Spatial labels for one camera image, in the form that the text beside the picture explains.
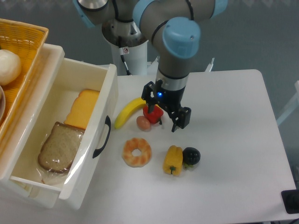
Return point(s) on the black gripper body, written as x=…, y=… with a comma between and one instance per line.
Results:
x=169, y=100

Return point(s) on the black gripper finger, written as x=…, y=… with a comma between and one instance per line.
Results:
x=180, y=117
x=148, y=96

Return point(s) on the brown egg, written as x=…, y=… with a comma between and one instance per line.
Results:
x=143, y=123

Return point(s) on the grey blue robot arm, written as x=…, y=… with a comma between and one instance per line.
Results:
x=171, y=26

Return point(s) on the yellow banana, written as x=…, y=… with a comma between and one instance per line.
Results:
x=128, y=110

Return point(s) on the red bell pepper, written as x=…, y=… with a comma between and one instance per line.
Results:
x=155, y=116

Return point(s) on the black round fruit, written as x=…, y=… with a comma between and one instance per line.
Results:
x=191, y=157

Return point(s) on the yellow bell pepper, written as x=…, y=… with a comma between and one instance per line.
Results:
x=173, y=161

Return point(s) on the orange glazed donut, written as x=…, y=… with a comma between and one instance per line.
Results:
x=136, y=152

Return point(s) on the white plastic drawer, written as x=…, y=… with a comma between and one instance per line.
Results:
x=71, y=78

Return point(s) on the brown bread slice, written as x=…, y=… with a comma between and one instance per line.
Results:
x=60, y=148

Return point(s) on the yellow wicker basket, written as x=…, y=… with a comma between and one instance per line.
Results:
x=26, y=41

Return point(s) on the black device at edge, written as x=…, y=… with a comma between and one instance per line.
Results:
x=291, y=201

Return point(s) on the white round bun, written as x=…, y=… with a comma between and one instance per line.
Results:
x=10, y=66

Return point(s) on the brown bowl rim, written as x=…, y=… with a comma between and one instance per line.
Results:
x=2, y=104

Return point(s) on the black drawer handle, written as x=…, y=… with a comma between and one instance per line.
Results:
x=99, y=150

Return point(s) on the white frame at right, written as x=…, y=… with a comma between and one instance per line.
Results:
x=290, y=106

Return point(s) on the white drawer cabinet frame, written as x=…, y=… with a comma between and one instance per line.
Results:
x=39, y=85

